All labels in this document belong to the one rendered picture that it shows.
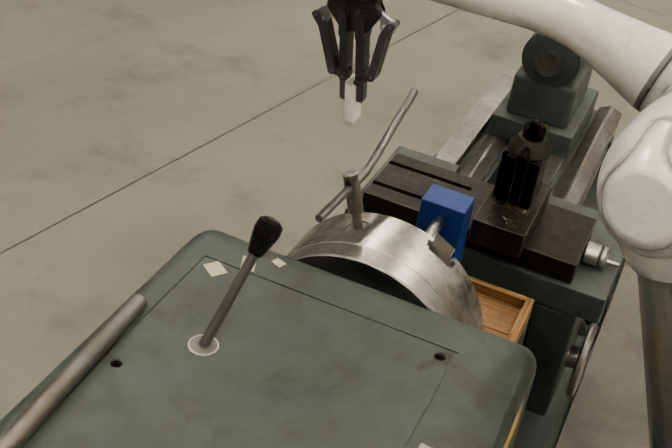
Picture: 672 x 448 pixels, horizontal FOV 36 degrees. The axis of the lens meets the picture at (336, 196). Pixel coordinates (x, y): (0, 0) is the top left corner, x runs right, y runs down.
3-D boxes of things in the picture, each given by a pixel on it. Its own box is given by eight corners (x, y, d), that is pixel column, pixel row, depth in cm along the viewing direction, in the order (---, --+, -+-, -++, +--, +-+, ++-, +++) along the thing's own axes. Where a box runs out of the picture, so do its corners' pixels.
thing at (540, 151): (544, 166, 191) (548, 152, 189) (503, 153, 193) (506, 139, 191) (555, 147, 197) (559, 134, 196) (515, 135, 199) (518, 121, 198)
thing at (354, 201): (364, 249, 148) (353, 176, 143) (350, 247, 149) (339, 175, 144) (371, 242, 150) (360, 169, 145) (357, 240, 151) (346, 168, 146)
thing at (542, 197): (518, 258, 192) (524, 236, 189) (467, 240, 195) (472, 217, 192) (546, 206, 208) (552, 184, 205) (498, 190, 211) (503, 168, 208)
